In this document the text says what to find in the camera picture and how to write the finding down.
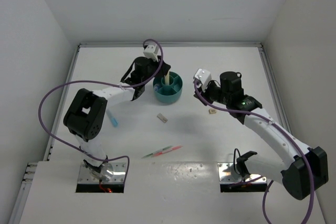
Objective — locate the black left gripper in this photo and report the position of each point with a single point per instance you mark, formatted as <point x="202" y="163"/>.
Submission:
<point x="164" y="68"/>

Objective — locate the green pen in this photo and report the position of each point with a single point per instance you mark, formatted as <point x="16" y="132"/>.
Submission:
<point x="155" y="152"/>

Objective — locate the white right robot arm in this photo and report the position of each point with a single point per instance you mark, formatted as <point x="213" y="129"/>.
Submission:
<point x="302" y="168"/>

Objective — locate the metal base plate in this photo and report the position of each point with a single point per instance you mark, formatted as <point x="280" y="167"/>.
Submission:
<point x="112" y="173"/>
<point x="228" y="176"/>

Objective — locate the clear blue glue stick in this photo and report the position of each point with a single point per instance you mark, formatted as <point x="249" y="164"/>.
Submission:
<point x="156" y="87"/>

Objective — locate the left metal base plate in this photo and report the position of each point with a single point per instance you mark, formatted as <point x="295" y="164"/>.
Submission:
<point x="112" y="173"/>

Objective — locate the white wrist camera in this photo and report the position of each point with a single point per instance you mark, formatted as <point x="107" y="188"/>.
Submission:
<point x="203" y="77"/>
<point x="151" y="52"/>

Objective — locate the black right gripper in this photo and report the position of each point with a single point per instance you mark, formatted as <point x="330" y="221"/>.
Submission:
<point x="210" y="83"/>

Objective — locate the blue highlighter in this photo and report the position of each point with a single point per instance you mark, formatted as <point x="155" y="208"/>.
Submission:
<point x="112" y="119"/>

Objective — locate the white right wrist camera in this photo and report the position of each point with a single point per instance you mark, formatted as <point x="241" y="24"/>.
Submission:
<point x="203" y="77"/>

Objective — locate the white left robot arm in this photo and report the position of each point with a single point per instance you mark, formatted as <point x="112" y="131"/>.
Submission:
<point x="85" y="115"/>

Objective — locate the teal round divided organizer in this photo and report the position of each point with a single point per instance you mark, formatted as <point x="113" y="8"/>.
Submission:
<point x="171" y="93"/>

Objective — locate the pink pen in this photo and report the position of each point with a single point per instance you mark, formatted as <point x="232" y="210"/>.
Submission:
<point x="167" y="150"/>

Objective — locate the yellow highlighter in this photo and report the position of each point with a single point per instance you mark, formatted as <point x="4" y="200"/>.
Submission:
<point x="167" y="79"/>

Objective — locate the small beige eraser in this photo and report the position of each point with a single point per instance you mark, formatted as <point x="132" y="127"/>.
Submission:
<point x="212" y="111"/>

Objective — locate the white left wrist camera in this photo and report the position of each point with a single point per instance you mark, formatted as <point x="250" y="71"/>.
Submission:
<point x="151" y="52"/>

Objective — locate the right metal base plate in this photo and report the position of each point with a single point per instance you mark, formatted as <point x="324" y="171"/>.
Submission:
<point x="228" y="176"/>

